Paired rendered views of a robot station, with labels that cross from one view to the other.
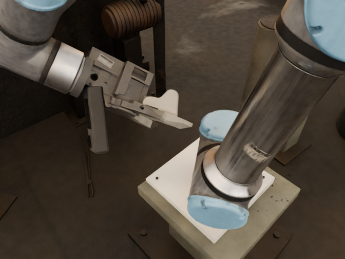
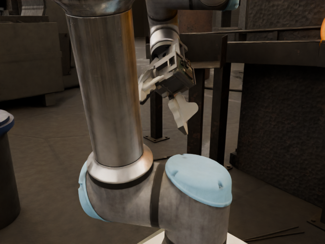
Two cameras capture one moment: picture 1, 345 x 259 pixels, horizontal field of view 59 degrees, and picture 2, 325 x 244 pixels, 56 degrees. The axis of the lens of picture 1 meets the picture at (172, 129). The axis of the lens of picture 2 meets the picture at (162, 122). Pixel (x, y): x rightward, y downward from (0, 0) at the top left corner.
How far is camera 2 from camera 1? 0.76 m
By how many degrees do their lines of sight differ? 76
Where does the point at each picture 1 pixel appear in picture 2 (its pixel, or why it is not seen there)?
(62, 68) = (153, 38)
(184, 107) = not seen: outside the picture
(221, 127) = (185, 160)
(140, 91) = (166, 74)
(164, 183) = not seen: hidden behind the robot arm
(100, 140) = not seen: hidden behind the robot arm
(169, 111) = (146, 85)
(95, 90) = (155, 60)
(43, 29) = (150, 7)
